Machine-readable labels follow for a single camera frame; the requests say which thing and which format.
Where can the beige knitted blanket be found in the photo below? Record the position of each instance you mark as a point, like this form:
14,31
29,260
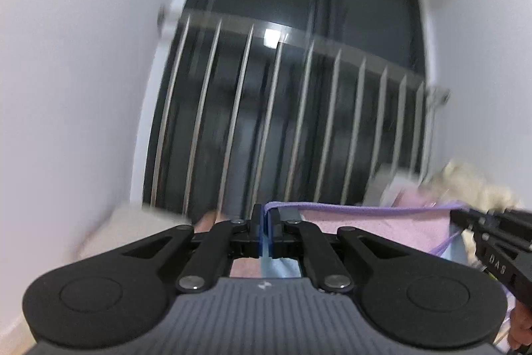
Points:
126,224

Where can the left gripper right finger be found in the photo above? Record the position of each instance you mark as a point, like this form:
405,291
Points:
274,233

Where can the white box stack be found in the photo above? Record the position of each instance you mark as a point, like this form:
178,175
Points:
384,187

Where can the person's right hand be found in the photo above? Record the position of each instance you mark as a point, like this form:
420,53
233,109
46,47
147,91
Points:
520,326

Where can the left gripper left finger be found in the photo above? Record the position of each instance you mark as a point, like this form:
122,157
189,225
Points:
256,230

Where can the metal window railing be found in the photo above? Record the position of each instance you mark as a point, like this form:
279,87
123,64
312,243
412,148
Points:
252,111

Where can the pink blue purple-trimmed garment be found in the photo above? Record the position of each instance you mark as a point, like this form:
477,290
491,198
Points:
424,226

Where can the cream fluffy cloth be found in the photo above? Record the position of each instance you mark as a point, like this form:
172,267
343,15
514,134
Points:
462,182

